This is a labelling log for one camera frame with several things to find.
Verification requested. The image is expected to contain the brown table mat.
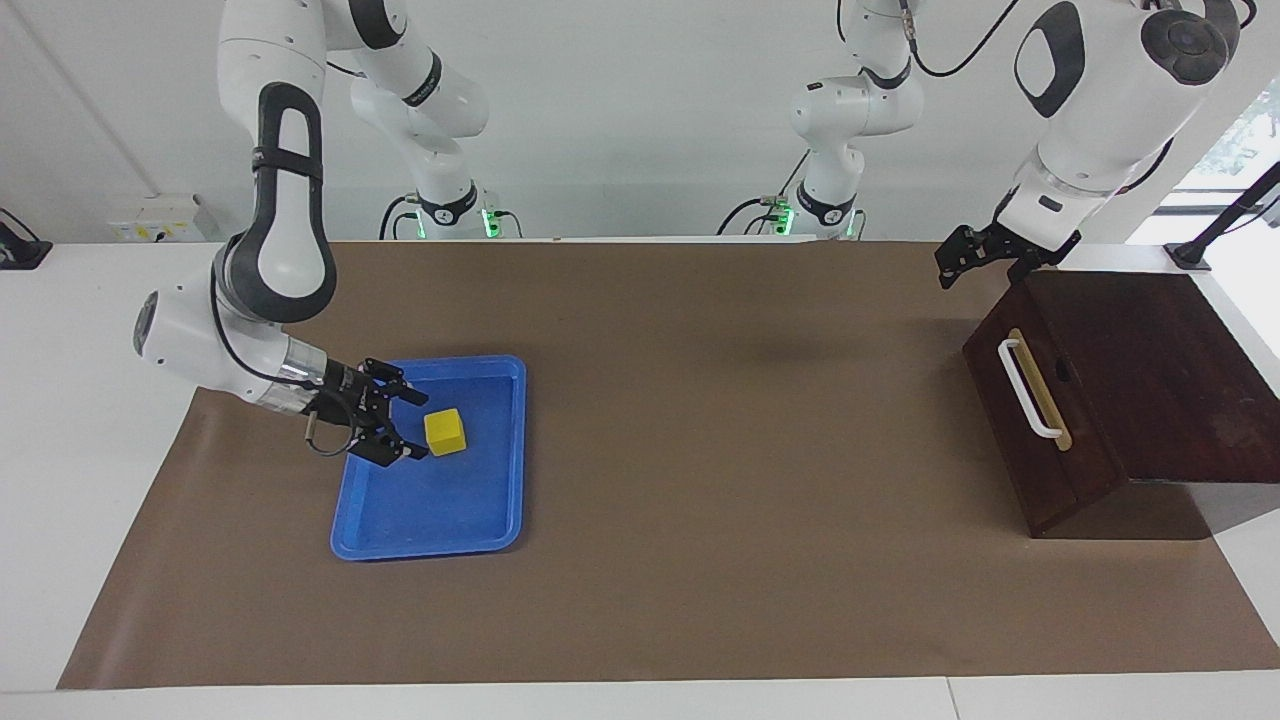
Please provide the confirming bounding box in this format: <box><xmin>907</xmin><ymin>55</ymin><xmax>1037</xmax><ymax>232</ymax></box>
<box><xmin>57</xmin><ymin>238</ymin><xmax>1280</xmax><ymax>691</ymax></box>

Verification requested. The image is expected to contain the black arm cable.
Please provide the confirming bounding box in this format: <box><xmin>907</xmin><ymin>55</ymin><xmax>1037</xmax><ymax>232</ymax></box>
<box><xmin>900</xmin><ymin>0</ymin><xmax>1025</xmax><ymax>81</ymax></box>
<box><xmin>208</xmin><ymin>250</ymin><xmax>353</xmax><ymax>460</ymax></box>

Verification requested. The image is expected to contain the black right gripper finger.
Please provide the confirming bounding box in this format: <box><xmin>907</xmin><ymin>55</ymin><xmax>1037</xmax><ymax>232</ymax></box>
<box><xmin>361</xmin><ymin>357</ymin><xmax>430</xmax><ymax>407</ymax></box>
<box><xmin>349</xmin><ymin>424</ymin><xmax>432</xmax><ymax>470</ymax></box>

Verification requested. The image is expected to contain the yellow cube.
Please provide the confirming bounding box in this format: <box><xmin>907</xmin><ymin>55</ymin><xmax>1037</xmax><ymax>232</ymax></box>
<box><xmin>423</xmin><ymin>407</ymin><xmax>469</xmax><ymax>458</ymax></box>

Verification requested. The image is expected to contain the black camera stand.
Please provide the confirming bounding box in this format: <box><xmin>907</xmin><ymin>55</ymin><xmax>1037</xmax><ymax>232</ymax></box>
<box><xmin>1165</xmin><ymin>160</ymin><xmax>1280</xmax><ymax>272</ymax></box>

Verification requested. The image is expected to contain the black base power cable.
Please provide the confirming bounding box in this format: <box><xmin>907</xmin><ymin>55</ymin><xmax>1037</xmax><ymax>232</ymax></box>
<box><xmin>717</xmin><ymin>150</ymin><xmax>813</xmax><ymax>238</ymax></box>
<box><xmin>378</xmin><ymin>193</ymin><xmax>426</xmax><ymax>241</ymax></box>

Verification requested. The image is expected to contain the wooden drawer with white handle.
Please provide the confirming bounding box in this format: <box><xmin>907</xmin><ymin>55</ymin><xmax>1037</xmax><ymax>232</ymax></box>
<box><xmin>962</xmin><ymin>290</ymin><xmax>1131</xmax><ymax>523</ymax></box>

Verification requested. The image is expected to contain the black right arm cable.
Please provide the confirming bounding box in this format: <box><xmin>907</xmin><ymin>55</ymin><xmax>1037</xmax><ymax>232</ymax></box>
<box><xmin>208</xmin><ymin>250</ymin><xmax>353</xmax><ymax>460</ymax></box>

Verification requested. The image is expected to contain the blue plastic tray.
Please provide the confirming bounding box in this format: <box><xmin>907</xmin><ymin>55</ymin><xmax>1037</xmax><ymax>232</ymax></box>
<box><xmin>330</xmin><ymin>354</ymin><xmax>528</xmax><ymax>561</ymax></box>

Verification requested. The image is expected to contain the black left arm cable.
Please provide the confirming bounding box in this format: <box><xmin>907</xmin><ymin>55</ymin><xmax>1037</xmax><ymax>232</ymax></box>
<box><xmin>900</xmin><ymin>0</ymin><xmax>1025</xmax><ymax>81</ymax></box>

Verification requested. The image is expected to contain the black clamp mount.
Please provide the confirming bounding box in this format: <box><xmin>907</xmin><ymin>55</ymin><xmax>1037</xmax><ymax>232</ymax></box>
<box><xmin>0</xmin><ymin>208</ymin><xmax>53</xmax><ymax>270</ymax></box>

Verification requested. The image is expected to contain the white wall socket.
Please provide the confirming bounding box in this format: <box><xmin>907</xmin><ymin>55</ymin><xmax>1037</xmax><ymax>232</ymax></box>
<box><xmin>108</xmin><ymin>193</ymin><xmax>223</xmax><ymax>244</ymax></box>

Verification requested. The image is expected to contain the dark wooden cabinet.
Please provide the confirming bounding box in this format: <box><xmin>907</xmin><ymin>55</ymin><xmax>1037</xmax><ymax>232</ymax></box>
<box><xmin>962</xmin><ymin>270</ymin><xmax>1280</xmax><ymax>542</ymax></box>

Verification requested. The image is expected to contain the bright window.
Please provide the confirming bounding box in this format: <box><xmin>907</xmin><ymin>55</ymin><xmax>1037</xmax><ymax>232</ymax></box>
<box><xmin>1170</xmin><ymin>80</ymin><xmax>1280</xmax><ymax>213</ymax></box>

